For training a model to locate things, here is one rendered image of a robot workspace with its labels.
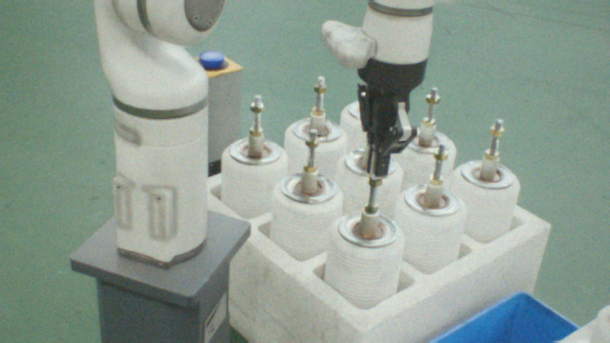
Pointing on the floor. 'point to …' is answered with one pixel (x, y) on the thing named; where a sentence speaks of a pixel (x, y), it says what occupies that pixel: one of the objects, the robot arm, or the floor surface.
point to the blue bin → (512, 323)
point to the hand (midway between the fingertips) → (377, 161)
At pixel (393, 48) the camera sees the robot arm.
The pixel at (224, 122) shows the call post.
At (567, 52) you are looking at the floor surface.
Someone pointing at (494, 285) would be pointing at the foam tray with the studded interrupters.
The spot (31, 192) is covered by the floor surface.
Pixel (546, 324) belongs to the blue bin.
